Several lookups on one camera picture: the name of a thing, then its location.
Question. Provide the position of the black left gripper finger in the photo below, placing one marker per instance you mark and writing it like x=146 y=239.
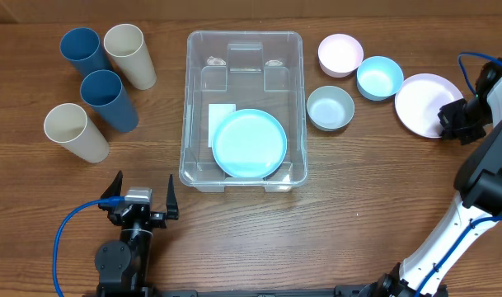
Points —
x=171 y=201
x=114 y=189

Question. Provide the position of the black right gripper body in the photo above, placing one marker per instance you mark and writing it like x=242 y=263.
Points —
x=466 y=118

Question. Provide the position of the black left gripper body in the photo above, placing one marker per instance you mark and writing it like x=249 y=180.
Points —
x=156 y=217

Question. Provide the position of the pink plate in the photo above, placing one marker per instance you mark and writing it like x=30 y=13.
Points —
x=419 y=100

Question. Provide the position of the beige cup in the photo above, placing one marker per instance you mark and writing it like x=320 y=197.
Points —
x=69 y=126
x=126 y=45

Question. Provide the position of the light blue bowl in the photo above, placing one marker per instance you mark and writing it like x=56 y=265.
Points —
x=379 y=78

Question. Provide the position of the light blue plate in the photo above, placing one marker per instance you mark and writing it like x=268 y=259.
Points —
x=249 y=143

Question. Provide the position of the grey bowl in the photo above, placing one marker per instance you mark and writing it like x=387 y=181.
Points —
x=330 y=108

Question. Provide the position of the pink bowl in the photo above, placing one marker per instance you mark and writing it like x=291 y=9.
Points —
x=339 y=55

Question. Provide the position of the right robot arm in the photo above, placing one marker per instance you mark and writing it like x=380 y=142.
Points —
x=477 y=203

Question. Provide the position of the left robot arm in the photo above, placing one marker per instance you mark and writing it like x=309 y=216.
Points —
x=122 y=264

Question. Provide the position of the near blue cup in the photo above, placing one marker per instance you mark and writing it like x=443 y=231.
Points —
x=105 y=93

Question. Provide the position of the blue cup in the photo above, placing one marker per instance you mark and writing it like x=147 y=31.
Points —
x=83 y=49
x=105 y=93

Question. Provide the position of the white label in bin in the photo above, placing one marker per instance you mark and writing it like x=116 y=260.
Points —
x=217 y=112

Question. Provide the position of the far left blue cup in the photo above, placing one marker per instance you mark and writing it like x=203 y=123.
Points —
x=83 y=49

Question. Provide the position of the clear plastic storage bin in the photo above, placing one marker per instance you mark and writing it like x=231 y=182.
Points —
x=260 y=70

